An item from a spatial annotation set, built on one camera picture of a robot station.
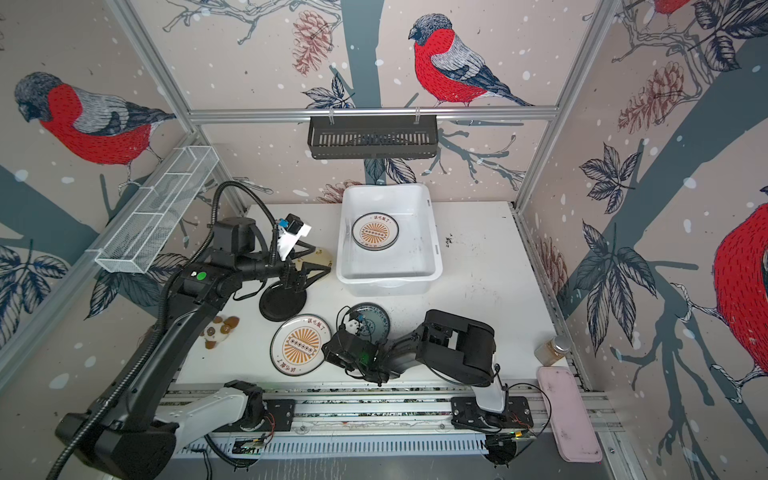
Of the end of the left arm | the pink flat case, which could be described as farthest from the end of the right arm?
the pink flat case

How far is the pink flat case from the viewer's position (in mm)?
681

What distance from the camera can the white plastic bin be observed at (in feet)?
3.16

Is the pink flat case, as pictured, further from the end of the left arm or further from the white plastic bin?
the end of the left arm

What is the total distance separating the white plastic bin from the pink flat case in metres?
0.42
